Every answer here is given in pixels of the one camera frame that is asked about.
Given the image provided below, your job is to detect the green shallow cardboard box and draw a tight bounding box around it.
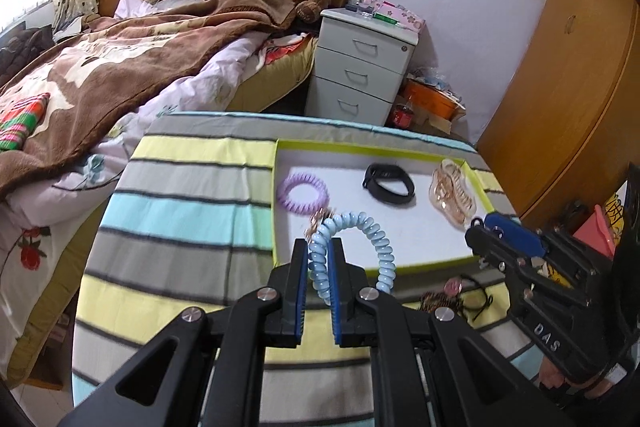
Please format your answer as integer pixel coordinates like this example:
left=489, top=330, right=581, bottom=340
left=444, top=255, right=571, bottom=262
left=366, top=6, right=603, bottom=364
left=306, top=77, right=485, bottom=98
left=272, top=138, right=496, bottom=270

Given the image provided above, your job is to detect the gold ornate brooch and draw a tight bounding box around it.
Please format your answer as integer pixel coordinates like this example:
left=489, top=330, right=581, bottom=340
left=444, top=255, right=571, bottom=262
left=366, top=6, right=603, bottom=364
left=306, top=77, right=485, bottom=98
left=417, top=289, right=463, bottom=314

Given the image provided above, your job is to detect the red yellow patterned pillow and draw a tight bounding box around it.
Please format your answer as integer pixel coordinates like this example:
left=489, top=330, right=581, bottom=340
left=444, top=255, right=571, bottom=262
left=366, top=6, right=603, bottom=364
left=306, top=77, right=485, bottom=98
left=260, top=34, right=318, bottom=68

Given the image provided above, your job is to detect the blue spiral hair tie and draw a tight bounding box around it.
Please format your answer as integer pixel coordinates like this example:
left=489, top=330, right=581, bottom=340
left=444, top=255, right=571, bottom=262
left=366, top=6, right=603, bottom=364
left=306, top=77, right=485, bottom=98
left=307, top=213, right=396, bottom=305

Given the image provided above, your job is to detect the pink plastic bin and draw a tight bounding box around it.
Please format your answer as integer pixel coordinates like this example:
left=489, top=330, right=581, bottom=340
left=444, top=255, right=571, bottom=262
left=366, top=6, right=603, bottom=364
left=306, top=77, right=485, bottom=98
left=572, top=204, right=617, bottom=258

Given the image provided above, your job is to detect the grey drawer nightstand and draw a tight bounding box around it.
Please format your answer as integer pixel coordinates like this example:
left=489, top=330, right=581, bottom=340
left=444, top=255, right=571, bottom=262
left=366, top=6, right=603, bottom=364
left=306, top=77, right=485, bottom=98
left=305, top=7, right=418, bottom=128

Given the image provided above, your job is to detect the white floral quilt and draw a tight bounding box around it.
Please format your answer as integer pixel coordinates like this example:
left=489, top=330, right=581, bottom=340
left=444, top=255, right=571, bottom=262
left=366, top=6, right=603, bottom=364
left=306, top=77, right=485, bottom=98
left=0, top=0, right=321, bottom=343

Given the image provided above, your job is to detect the black hair tie with charm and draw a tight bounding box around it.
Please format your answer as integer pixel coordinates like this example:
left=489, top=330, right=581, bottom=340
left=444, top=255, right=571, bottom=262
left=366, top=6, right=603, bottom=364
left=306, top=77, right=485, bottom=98
left=445, top=274, right=496, bottom=323

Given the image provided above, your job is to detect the black wristband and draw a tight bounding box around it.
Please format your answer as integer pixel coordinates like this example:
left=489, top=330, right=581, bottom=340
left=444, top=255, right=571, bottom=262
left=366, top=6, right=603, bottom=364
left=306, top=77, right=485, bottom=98
left=362, top=163, right=417, bottom=204

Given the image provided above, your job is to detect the wide wooden wardrobe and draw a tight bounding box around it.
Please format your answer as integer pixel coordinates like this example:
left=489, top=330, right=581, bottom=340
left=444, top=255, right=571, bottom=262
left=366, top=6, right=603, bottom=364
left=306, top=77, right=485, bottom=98
left=475, top=0, right=640, bottom=228

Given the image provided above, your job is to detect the orange storage box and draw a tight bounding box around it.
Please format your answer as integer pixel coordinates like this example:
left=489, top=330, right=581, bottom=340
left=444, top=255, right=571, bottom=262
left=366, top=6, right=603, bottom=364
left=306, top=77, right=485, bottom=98
left=402, top=79, right=463, bottom=120

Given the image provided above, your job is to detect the yellow printed carton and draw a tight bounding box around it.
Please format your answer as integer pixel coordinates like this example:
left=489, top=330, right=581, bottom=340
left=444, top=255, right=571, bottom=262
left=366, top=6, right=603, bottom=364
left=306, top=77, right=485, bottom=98
left=602, top=192, right=626, bottom=238

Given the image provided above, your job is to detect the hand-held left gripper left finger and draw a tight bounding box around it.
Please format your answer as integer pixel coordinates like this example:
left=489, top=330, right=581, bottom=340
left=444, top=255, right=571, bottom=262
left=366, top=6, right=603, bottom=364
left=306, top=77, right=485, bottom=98
left=57, top=237, right=308, bottom=427

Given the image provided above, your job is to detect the person's right hand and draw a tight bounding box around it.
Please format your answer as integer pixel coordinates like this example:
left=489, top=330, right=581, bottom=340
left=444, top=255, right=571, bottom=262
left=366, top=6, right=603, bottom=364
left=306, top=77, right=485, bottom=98
left=539, top=359, right=628, bottom=410

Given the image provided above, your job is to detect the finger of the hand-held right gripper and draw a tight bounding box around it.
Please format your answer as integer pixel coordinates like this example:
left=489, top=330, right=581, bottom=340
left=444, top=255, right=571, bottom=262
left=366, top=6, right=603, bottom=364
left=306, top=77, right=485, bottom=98
left=465, top=224, right=543, bottom=303
left=484, top=212, right=547, bottom=259

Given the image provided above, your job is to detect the pile of plastic packets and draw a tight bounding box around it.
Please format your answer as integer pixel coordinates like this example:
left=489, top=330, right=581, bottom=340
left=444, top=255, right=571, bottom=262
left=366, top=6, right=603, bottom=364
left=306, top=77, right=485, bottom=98
left=407, top=67, right=466, bottom=100

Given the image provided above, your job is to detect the rose gold hair clip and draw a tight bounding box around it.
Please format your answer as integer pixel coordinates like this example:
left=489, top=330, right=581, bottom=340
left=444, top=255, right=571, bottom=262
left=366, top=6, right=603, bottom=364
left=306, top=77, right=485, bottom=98
left=302, top=209, right=336, bottom=243

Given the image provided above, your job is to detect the red soda bottle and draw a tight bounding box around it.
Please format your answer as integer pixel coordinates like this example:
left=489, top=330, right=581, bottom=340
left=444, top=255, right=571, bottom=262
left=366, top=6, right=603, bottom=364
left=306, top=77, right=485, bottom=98
left=390, top=94, right=416, bottom=128

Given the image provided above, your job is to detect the red green plaid cloth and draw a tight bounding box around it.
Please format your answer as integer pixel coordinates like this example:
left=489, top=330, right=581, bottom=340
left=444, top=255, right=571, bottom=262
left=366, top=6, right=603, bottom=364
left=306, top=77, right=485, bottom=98
left=0, top=93, right=51, bottom=152

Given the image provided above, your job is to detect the purple spiral hair tie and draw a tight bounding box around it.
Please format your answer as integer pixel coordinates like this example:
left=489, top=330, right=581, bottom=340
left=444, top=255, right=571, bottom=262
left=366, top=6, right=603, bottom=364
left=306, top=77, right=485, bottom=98
left=276, top=172, right=328, bottom=214

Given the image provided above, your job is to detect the striped tablecloth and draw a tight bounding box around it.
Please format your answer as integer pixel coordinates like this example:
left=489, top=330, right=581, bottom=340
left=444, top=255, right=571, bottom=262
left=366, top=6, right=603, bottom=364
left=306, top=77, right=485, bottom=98
left=72, top=111, right=546, bottom=427

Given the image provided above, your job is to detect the dark clothes pile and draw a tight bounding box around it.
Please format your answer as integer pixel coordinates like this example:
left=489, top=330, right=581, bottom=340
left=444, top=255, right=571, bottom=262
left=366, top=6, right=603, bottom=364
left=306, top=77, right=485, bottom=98
left=0, top=27, right=56, bottom=72

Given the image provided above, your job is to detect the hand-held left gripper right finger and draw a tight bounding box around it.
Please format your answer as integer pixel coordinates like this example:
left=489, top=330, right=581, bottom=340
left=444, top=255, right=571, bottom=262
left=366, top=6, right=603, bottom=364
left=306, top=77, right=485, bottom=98
left=327, top=237, right=576, bottom=427

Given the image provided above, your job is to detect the brown fleece blanket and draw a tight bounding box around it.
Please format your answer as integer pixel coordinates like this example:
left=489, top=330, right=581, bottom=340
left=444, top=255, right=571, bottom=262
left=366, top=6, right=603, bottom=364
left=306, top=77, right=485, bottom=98
left=0, top=0, right=301, bottom=202

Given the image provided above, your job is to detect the pink floral box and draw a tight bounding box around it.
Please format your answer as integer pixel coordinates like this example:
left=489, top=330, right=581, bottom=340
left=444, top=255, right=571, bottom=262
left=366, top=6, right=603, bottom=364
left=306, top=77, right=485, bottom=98
left=375, top=0, right=426, bottom=32

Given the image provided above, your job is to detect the clear pink hair claw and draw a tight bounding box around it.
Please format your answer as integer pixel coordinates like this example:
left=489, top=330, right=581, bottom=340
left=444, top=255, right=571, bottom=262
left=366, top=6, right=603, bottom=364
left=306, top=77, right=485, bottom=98
left=429, top=159, right=478, bottom=228

